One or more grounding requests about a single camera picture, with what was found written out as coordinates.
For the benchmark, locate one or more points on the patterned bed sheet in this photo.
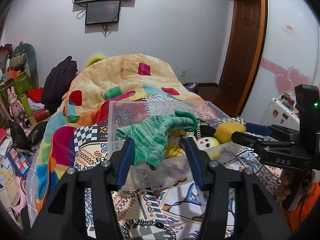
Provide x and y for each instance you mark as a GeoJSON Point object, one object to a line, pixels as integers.
{"type": "Point", "coordinates": [180, 202]}

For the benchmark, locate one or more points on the pink bunny doll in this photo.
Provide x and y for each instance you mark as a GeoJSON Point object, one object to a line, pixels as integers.
{"type": "Point", "coordinates": [15, 106]}

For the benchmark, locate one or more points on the green cardboard box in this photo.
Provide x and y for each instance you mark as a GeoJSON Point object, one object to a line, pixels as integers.
{"type": "Point", "coordinates": [22, 84]}

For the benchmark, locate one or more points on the grey plush toy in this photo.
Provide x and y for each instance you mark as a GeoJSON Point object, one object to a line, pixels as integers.
{"type": "Point", "coordinates": [24, 59]}

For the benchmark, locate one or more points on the hand in orange sleeve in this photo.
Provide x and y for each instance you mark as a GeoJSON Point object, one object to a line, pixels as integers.
{"type": "Point", "coordinates": [286, 178]}

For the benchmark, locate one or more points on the small dark wall monitor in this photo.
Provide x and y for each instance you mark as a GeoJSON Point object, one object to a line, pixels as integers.
{"type": "Point", "coordinates": [102, 12]}

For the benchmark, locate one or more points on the yellow face doll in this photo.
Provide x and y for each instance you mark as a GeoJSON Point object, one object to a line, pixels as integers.
{"type": "Point", "coordinates": [206, 143]}

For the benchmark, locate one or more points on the red thermos bottle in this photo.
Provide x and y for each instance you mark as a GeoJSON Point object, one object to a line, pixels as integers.
{"type": "Point", "coordinates": [41, 115]}

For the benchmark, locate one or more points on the brown wooden door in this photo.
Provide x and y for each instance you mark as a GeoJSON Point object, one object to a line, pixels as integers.
{"type": "Point", "coordinates": [244, 52]}

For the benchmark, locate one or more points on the clear plastic storage box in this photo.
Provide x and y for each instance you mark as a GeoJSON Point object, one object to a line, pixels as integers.
{"type": "Point", "coordinates": [141, 176]}

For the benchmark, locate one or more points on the colourful patchwork fleece blanket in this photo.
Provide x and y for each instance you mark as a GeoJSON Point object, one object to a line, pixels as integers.
{"type": "Point", "coordinates": [128, 77]}

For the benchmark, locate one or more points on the dark purple garment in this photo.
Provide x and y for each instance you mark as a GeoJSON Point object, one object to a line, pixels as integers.
{"type": "Point", "coordinates": [58, 83]}

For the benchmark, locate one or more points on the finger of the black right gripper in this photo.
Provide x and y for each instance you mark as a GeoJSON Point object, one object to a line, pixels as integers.
{"type": "Point", "coordinates": [270, 138]}

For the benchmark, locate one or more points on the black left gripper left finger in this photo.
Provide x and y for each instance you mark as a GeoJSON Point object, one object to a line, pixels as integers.
{"type": "Point", "coordinates": [63, 214]}

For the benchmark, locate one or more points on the black white checkered cloth bag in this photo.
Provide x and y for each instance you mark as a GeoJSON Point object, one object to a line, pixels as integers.
{"type": "Point", "coordinates": [147, 229]}

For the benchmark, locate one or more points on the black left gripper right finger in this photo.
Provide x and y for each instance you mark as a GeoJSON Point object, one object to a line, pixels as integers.
{"type": "Point", "coordinates": [256, 213]}

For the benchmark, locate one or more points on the green knitted glove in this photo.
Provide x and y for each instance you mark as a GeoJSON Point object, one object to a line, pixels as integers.
{"type": "Point", "coordinates": [151, 135]}

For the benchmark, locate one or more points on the yellow plush toy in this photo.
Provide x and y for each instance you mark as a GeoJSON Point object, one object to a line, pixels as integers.
{"type": "Point", "coordinates": [225, 130]}

